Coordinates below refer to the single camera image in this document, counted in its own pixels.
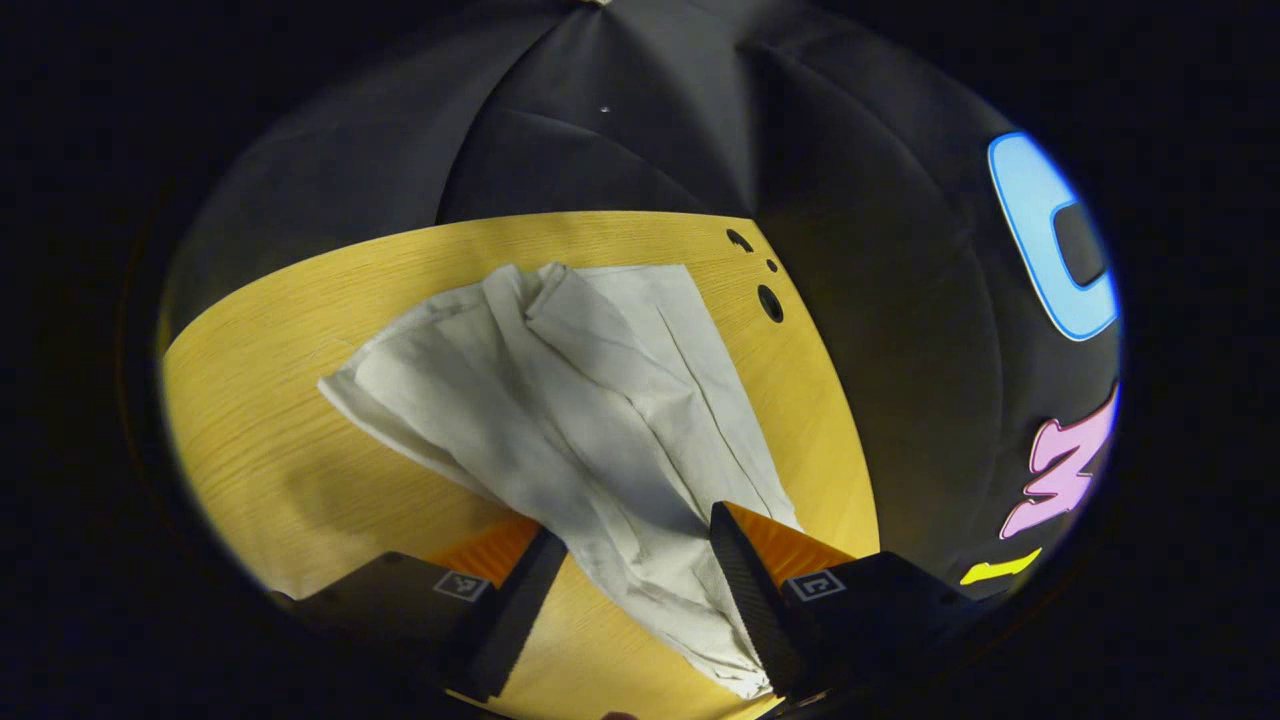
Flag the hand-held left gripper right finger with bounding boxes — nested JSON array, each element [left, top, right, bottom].
[[708, 501, 978, 703]]

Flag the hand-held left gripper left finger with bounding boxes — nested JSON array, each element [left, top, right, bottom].
[[268, 515, 570, 704]]

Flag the white jeans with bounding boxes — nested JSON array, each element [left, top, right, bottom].
[[318, 262, 803, 700]]

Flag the black backdrop cloth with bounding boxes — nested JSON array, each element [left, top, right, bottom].
[[160, 0, 1123, 601]]

